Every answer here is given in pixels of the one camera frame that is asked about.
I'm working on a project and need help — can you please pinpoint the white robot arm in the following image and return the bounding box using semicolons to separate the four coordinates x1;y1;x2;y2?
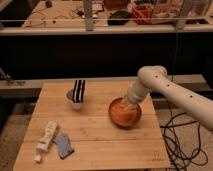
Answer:
123;66;213;132

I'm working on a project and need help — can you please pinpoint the orange ceramic bowl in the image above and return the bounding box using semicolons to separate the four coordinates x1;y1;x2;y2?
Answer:
108;98;142;128

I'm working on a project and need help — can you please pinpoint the white cup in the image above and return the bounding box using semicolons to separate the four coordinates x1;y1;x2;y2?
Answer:
66;89;83;111

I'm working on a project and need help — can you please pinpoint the blue cloth piece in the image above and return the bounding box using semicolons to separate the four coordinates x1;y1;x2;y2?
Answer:
53;134;74;160

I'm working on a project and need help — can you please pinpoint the black object on bench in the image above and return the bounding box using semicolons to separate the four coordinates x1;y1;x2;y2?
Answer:
107;10;131;25

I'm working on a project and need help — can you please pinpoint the red basket on bench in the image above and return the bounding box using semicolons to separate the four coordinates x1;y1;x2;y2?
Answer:
132;5;152;25

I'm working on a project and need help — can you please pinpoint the white plastic bottle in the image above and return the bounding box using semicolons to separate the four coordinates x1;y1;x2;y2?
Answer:
34;121;58;163

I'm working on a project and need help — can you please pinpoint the black cable on floor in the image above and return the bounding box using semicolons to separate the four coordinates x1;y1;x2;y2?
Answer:
159;111;210;171

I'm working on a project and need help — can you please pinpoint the grey metal post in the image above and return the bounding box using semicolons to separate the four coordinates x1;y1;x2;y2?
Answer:
83;0;93;31

